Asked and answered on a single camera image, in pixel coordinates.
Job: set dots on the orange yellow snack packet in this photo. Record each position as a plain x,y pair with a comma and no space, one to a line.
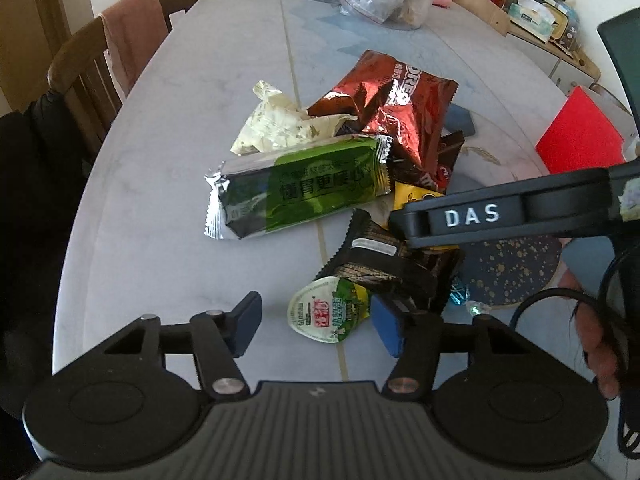
412,195

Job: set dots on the clear wrapped candy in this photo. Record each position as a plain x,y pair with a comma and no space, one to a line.
479,306

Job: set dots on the person's right hand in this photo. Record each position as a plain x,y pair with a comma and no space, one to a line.
592,340

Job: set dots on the green silver snack packet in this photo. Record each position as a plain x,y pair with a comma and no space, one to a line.
300,185

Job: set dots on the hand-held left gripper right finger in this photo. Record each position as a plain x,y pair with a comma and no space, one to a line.
387,327

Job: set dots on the green lidded jelly cup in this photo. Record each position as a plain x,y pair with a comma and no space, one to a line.
325,312

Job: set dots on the tissue box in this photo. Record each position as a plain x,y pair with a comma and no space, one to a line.
532,15

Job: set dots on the wooden white cabinet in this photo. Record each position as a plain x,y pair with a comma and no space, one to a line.
565,62

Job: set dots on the black striped snack packet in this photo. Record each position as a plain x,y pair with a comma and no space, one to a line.
380,265

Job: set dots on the teal wrapped candy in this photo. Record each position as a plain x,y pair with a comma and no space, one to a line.
459,295

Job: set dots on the pink cloth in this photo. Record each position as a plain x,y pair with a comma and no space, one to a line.
132,35

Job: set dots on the black screen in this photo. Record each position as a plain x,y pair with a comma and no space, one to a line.
625,65

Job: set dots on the red cardboard box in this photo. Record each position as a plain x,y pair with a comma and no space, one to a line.
582,132

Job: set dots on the dark cloth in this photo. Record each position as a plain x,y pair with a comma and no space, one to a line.
35,240

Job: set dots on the wooden chair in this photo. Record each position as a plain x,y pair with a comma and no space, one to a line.
90,80

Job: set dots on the dark speckled round mat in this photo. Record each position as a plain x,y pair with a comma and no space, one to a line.
515,270

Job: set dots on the cream snack packet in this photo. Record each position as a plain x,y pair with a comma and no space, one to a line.
280,122

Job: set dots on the pink packet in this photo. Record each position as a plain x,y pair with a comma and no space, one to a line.
442,0

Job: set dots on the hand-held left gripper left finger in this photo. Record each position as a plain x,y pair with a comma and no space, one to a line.
247,322

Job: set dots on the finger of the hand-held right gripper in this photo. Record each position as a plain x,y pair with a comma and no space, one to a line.
410,225

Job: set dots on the red brown foil chip bag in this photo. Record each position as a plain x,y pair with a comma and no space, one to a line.
395,110

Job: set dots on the dark brown snack packet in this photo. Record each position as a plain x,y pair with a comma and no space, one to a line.
450,160

